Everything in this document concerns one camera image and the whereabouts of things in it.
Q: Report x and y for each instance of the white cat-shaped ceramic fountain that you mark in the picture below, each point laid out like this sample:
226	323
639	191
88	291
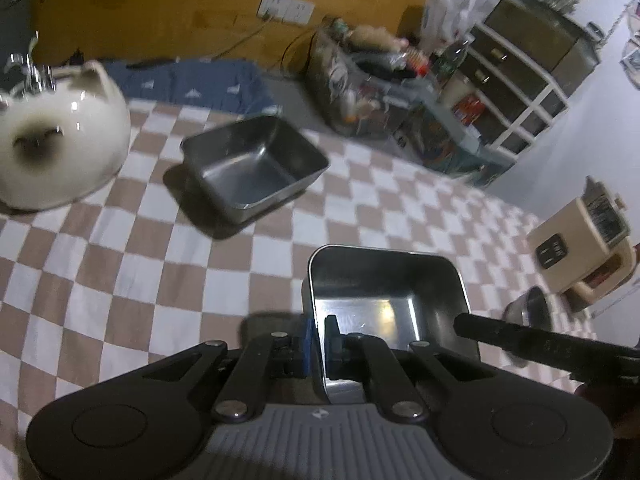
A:
65	145

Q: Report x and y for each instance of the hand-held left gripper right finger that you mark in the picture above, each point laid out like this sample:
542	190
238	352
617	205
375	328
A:
332	345

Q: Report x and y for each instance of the beige plush toy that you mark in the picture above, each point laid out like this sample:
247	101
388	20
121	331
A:
370	37

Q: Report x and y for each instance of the white wall socket panel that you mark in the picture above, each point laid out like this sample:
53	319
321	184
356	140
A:
285	7

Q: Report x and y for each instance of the cream electric kettle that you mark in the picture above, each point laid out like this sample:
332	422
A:
575	250

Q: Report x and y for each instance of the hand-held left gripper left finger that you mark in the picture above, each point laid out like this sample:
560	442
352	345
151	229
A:
307	350

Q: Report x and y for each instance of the white drawer unit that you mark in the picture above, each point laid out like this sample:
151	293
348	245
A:
515	95

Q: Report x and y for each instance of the white plastic bag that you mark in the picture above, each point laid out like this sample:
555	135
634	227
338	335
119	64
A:
445	15

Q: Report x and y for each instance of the blue cloth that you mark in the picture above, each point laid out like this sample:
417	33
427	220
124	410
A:
200	82

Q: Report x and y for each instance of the teal storage bin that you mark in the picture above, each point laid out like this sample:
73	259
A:
440	145

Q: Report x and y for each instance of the rectangular steel container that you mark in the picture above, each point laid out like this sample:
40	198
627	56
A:
250	170
380	290

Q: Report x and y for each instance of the person's right hand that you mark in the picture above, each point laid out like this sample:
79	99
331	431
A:
625	410

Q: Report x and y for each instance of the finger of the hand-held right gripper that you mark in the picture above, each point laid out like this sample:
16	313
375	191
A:
525	337

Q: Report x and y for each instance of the brown white checkered tablecloth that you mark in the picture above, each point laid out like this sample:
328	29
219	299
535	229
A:
125	260

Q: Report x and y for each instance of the round steel bowl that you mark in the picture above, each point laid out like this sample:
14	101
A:
530	305

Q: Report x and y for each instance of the green glass bottle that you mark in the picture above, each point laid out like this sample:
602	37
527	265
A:
450	57

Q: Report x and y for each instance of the clear plastic storage box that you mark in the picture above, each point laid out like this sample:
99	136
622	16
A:
340	85

